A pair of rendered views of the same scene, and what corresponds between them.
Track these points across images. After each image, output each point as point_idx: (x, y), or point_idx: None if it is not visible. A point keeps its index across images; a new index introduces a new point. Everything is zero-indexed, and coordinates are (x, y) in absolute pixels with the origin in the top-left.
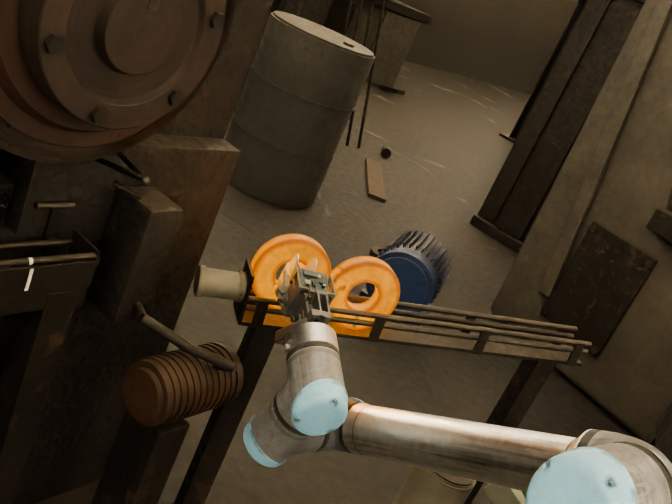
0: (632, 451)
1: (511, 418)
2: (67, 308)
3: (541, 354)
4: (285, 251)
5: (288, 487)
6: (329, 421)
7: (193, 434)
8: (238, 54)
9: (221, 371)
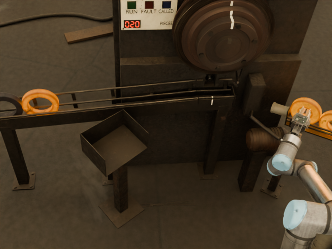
0: (321, 207)
1: None
2: (226, 110)
3: None
4: (301, 103)
5: (331, 186)
6: (283, 167)
7: (302, 153)
8: (300, 26)
9: None
